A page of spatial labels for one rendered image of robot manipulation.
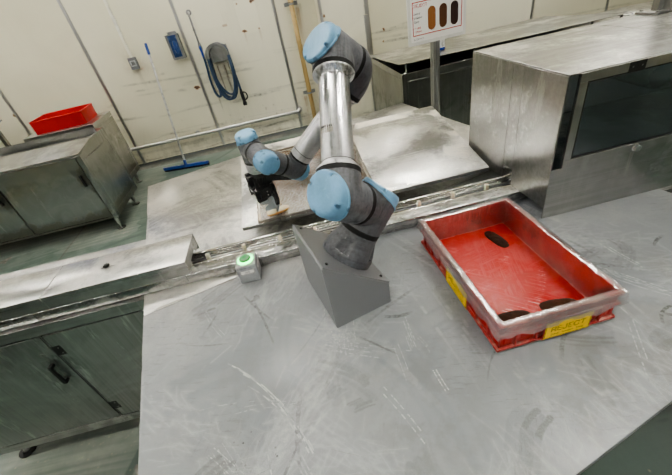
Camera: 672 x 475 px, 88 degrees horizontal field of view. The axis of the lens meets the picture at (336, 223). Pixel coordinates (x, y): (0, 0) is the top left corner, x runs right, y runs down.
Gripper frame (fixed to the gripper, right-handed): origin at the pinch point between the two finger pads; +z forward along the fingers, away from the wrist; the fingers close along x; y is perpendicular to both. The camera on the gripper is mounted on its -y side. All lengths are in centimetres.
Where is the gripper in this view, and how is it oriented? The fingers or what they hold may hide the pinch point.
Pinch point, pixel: (277, 206)
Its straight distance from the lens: 143.7
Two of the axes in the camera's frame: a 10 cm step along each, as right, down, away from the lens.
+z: 1.4, 7.0, 7.1
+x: 5.8, 5.2, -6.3
